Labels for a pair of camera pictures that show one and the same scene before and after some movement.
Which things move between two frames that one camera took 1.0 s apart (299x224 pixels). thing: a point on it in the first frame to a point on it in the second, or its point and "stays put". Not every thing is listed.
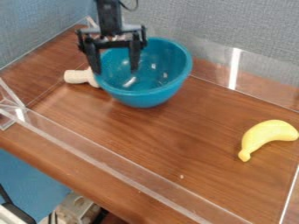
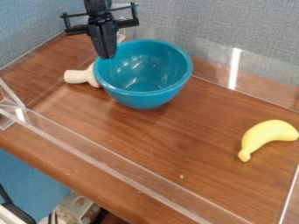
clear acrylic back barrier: [263, 75] stays put
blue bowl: [154, 82] stays put
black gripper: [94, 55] to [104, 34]
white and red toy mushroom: [79, 77] stays put
